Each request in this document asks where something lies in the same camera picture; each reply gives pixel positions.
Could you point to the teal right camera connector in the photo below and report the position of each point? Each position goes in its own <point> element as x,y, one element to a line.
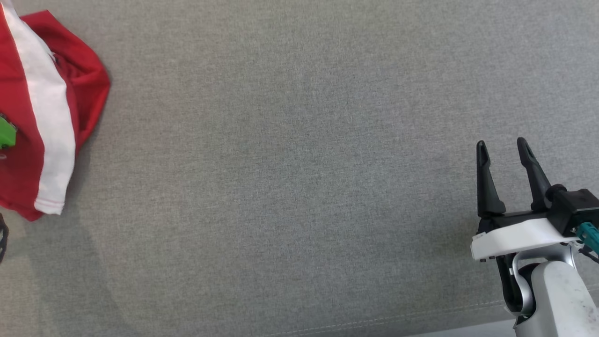
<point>587,233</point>

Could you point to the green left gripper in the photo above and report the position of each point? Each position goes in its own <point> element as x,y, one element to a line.
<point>6,133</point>

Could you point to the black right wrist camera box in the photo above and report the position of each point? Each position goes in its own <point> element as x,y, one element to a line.
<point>575,206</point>

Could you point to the red white-striped shorts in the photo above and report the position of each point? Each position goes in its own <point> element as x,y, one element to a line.
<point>18,93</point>

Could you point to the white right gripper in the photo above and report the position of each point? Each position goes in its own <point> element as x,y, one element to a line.
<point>519,236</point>

